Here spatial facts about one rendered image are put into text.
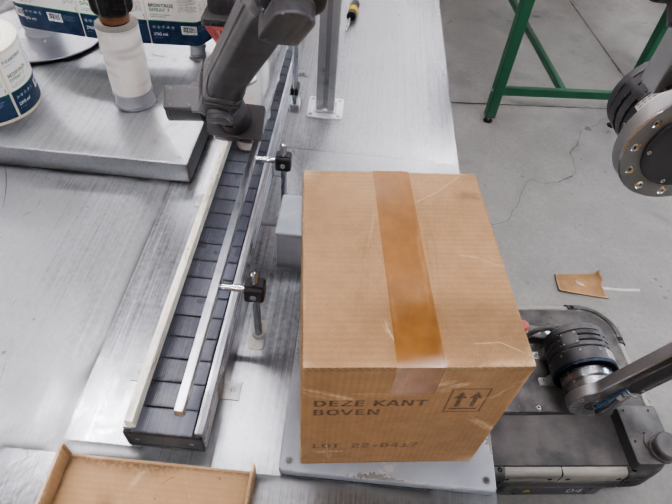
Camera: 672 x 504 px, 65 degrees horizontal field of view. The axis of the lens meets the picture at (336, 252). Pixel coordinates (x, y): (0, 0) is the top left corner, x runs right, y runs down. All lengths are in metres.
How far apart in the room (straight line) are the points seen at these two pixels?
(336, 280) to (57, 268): 0.61
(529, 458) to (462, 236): 0.97
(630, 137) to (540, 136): 2.09
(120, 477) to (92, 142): 0.69
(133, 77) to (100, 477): 0.80
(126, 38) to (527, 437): 1.35
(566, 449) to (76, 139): 1.40
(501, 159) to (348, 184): 2.06
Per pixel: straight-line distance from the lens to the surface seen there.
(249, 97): 1.07
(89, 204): 1.17
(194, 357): 0.74
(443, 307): 0.60
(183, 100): 0.92
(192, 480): 0.81
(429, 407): 0.64
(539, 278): 2.24
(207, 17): 1.13
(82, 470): 0.85
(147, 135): 1.22
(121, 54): 1.23
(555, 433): 1.61
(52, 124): 1.31
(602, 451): 1.65
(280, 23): 0.51
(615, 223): 2.63
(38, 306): 1.02
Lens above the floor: 1.59
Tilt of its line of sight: 49 degrees down
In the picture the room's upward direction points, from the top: 5 degrees clockwise
